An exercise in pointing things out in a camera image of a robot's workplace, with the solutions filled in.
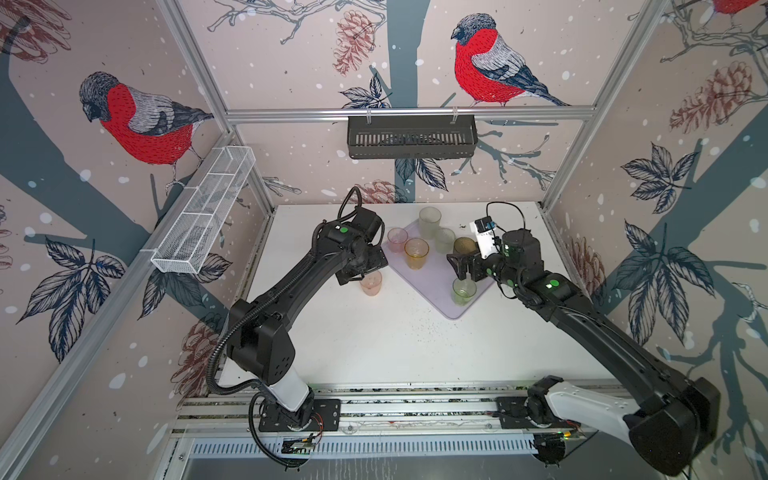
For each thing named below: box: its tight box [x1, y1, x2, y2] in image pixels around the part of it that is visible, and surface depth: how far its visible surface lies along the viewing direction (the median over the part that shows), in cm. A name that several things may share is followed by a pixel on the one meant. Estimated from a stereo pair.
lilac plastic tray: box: [381, 219, 495, 320], surface depth 101 cm
